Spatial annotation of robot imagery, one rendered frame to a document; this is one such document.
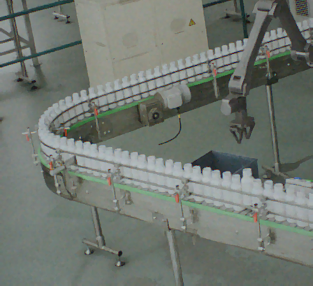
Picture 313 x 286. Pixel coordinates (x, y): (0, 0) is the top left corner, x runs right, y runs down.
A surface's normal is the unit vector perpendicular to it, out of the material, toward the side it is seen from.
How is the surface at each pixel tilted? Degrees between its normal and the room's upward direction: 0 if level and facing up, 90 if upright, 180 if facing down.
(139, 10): 90
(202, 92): 90
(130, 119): 90
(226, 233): 90
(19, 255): 0
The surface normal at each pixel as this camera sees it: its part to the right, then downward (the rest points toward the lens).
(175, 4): 0.49, 0.25
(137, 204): -0.66, 0.36
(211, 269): -0.15, -0.92
